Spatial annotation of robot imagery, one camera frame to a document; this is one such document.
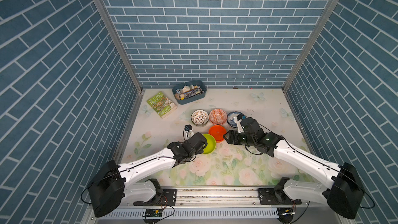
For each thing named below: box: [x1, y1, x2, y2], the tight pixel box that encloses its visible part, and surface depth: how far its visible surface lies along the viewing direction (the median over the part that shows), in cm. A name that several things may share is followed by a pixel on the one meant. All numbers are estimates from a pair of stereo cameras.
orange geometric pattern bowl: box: [208, 108, 228, 126], surface depth 101 cm
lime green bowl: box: [202, 133, 217, 154], surface depth 86 cm
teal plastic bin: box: [172, 79, 207, 105], surface depth 118 cm
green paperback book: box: [147, 91, 178, 119], surface depth 110 cm
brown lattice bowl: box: [190, 108, 210, 128], surface depth 101 cm
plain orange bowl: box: [208, 124, 227, 143], surface depth 96 cm
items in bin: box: [174, 85, 205, 101], surface depth 118 cm
